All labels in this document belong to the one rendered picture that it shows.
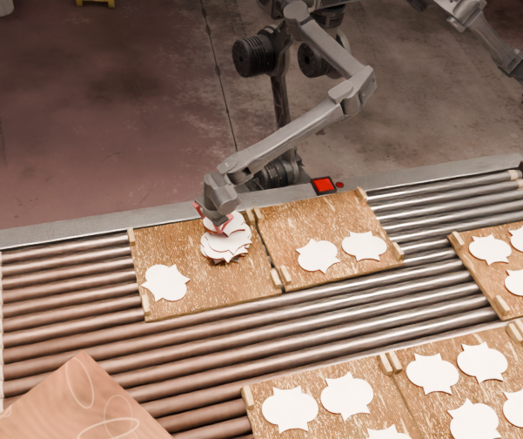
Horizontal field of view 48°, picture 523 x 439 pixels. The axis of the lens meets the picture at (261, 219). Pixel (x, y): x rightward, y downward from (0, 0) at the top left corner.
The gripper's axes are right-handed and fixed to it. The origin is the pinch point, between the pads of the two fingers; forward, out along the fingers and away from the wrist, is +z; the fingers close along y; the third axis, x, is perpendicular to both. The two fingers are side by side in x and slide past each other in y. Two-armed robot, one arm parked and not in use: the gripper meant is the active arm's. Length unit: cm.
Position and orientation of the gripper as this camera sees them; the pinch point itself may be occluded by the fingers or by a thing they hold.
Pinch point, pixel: (212, 224)
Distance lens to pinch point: 181.8
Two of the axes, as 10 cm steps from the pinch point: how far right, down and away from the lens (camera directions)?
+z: -0.8, 6.6, 7.5
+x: 7.4, -4.6, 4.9
